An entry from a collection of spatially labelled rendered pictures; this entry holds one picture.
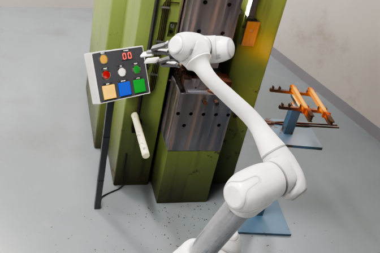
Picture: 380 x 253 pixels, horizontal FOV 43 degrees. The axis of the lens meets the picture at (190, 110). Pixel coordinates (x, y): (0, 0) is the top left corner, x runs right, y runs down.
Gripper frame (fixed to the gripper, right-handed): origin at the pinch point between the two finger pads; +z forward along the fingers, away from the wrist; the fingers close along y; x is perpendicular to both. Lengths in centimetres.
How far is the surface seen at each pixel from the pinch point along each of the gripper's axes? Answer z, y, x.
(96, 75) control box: 56, -17, -13
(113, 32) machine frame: 101, -33, -80
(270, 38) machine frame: 6, -73, -108
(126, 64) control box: 51, -25, -31
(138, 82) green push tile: 49, -37, -29
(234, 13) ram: 8, -36, -85
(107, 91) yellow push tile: 54, -27, -11
